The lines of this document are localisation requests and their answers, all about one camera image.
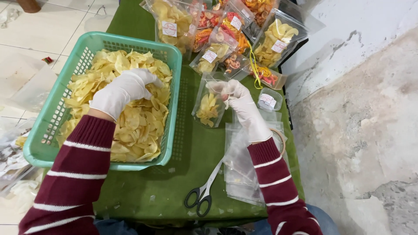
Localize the crumpled clear plastic scrap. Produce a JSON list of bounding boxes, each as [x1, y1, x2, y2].
[[0, 8, 21, 29]]

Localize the yellow chips in clear pouch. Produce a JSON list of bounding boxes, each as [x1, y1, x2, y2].
[[196, 93, 220, 128]]

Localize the pouch of red yellow crackers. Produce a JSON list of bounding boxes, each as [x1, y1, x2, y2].
[[250, 64, 288, 91]]

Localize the green table cloth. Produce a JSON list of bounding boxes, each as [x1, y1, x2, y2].
[[93, 0, 306, 228]]

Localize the person's left hand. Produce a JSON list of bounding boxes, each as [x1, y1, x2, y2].
[[89, 68, 163, 122]]

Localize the yellow ribbon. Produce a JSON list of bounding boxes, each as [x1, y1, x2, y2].
[[246, 41, 264, 90]]

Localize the large pouch of yellow chips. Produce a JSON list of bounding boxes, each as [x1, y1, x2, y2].
[[145, 0, 203, 61], [251, 8, 310, 69]]

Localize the black table frame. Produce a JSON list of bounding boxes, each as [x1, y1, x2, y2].
[[281, 39, 309, 131]]

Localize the clear pouch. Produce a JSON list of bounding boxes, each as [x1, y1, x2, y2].
[[192, 72, 236, 128]]

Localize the stack of empty clear pouches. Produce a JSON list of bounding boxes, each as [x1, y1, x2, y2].
[[224, 109, 289, 207]]

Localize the black handled scissors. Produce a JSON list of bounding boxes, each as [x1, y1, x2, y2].
[[184, 158, 226, 217]]

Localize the heap of yellow chips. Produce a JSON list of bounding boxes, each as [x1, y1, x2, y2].
[[56, 49, 173, 163]]

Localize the teal plastic basket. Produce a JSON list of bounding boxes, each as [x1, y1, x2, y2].
[[23, 32, 183, 171]]

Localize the pouch of red orange crackers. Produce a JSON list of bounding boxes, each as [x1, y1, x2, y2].
[[193, 9, 223, 53]]

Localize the heap of crumpled plastic bags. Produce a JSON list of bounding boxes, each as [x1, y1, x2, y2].
[[0, 117, 44, 213]]

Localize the small clear box of labels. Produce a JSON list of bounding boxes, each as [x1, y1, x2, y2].
[[257, 87, 283, 112]]

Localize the person's blue jeans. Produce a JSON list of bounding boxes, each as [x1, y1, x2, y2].
[[94, 204, 341, 235]]

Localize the large clear plastic bag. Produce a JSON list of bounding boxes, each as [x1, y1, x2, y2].
[[0, 54, 58, 113]]

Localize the brown wooden furniture leg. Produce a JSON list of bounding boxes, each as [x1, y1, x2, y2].
[[17, 0, 42, 14]]

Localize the small pouch of yellow chips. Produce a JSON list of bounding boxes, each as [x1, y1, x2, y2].
[[189, 29, 239, 76]]

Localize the person's right hand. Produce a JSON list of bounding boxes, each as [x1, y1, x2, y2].
[[206, 79, 273, 143]]

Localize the clear tape roll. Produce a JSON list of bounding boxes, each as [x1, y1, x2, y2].
[[269, 128, 287, 156]]

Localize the small pouch of pink crackers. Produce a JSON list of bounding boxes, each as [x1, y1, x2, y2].
[[218, 52, 252, 81]]

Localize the labelled pouch of colourful crackers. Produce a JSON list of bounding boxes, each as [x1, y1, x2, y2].
[[217, 0, 255, 54]]

